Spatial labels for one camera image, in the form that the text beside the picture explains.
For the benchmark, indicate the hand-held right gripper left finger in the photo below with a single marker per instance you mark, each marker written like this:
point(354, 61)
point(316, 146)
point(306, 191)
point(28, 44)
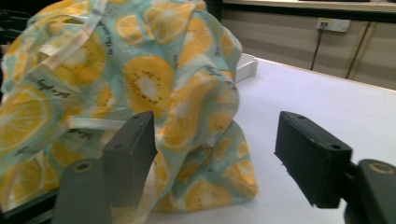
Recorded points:
point(130, 161)

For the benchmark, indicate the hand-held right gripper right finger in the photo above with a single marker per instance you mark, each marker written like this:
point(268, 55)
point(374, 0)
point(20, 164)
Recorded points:
point(314, 161)

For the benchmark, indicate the fruit print cloth bag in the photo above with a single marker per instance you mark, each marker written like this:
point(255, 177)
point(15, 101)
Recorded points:
point(149, 84)

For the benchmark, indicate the white plastic tray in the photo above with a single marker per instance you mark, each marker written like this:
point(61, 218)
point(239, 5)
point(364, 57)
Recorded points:
point(246, 67)

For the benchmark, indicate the white wall outlet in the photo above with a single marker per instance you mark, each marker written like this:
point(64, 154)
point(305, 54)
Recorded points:
point(336, 25)

